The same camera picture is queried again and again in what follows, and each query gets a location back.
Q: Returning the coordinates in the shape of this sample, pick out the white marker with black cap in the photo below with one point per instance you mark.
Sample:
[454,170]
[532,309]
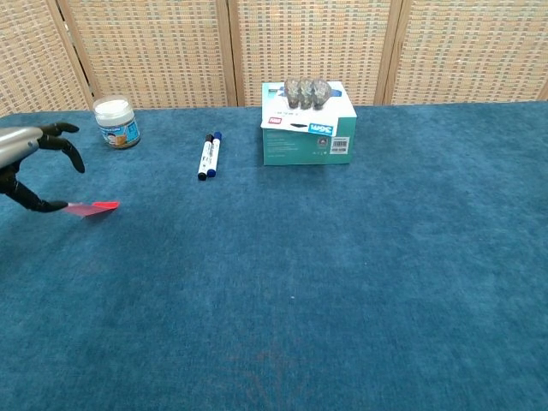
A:
[205,157]

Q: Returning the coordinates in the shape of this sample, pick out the red card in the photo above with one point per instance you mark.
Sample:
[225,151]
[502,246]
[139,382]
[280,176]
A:
[92,208]

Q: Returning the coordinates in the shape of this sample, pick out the woven folding screen panel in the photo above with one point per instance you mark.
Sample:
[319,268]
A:
[471,51]
[312,38]
[150,51]
[25,55]

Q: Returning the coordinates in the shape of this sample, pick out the teal and white cardboard box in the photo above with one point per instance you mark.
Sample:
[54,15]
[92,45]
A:
[306,137]

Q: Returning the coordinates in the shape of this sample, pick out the clear jar with white lid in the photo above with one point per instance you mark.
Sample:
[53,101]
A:
[116,124]

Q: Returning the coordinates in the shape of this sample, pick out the blue velvet table cloth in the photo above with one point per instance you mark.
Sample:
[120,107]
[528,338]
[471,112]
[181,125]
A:
[274,278]

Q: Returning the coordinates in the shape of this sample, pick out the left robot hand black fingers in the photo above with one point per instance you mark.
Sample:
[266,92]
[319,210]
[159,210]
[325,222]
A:
[17,143]

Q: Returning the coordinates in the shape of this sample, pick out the white marker with blue cap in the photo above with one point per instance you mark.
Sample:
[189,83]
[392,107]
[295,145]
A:
[214,154]

